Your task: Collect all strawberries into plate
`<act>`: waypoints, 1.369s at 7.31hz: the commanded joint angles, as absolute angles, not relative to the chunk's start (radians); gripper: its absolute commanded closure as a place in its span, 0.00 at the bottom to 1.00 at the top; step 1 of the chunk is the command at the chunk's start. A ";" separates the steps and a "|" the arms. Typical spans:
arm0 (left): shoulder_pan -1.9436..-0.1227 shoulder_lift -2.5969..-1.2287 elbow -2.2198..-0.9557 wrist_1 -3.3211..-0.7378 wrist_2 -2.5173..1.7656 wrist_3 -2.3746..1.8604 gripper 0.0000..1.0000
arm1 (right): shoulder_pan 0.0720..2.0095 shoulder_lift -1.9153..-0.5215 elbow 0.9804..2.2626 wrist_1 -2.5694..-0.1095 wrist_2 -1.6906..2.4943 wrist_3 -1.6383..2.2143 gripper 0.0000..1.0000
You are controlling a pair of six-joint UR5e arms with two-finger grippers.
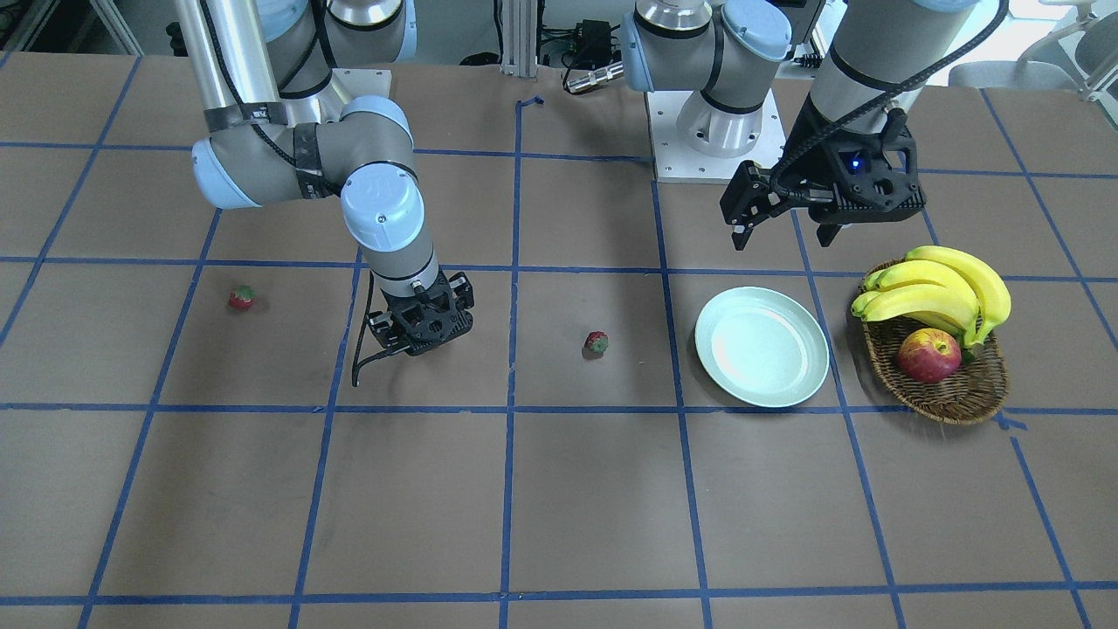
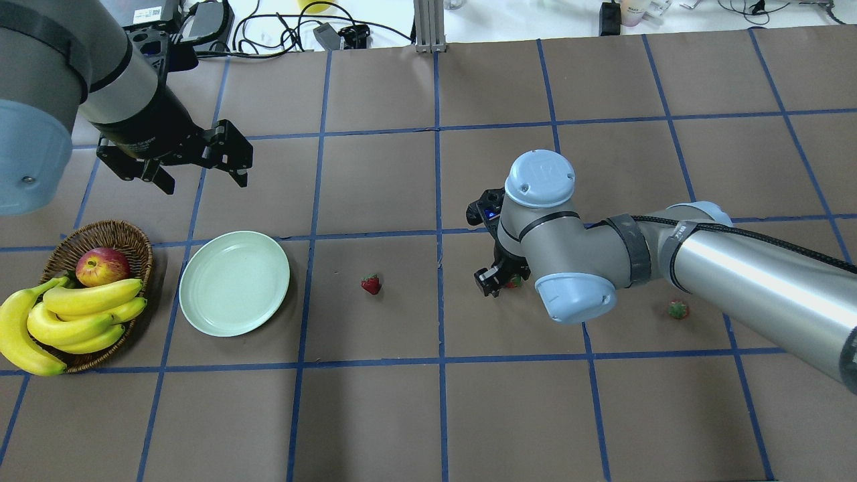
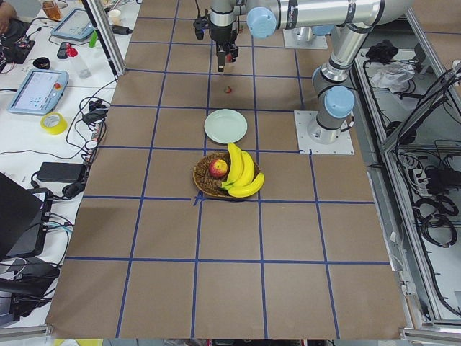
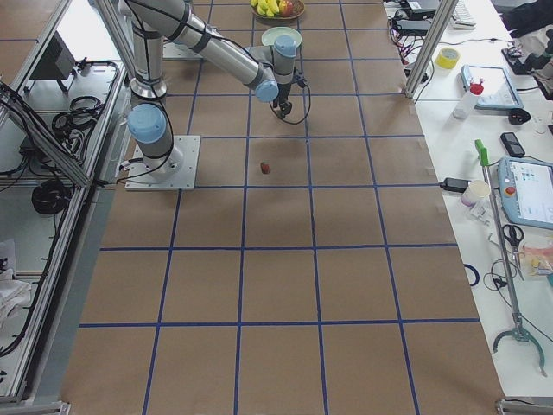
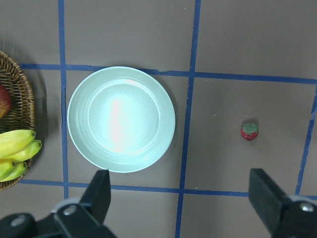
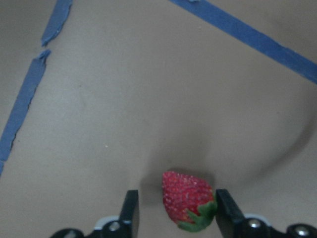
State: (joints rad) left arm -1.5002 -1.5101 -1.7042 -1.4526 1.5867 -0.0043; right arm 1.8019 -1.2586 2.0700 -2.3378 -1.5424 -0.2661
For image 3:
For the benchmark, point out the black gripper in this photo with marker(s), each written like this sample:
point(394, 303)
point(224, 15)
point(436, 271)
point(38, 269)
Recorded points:
point(222, 33)

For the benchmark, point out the light green plate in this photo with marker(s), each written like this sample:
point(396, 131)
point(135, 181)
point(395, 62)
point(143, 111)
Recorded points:
point(225, 126)

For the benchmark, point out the red apple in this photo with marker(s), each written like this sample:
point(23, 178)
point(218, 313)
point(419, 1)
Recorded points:
point(218, 168)

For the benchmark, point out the paper cup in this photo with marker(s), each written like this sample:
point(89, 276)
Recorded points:
point(115, 16)

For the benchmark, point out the woven wicker basket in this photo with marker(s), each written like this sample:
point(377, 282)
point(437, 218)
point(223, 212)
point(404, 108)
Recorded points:
point(209, 185)

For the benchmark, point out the yellow banana bunch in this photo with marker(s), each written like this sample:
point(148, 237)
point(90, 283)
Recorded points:
point(242, 181)

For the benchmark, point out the plastic bottle red cap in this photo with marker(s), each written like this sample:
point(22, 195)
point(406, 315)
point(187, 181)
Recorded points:
point(77, 62)

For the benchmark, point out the blue teach pendant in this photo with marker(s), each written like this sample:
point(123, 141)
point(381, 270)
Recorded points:
point(76, 25)
point(39, 93)

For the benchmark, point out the yellow tape roll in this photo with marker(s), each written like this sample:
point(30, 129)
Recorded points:
point(53, 123)

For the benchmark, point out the black power adapter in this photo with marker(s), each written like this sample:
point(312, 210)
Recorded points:
point(60, 172)

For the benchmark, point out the black laptop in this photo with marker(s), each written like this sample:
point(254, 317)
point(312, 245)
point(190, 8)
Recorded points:
point(24, 213)

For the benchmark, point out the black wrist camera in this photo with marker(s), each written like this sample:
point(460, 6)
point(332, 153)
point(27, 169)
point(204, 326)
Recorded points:
point(201, 24)

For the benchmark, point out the second arm base plate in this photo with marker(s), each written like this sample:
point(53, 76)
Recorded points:
point(304, 38)

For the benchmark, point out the aluminium frame post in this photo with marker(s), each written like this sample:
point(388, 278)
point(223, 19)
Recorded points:
point(100, 23)

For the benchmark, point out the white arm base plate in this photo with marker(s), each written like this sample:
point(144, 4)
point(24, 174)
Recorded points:
point(313, 139)

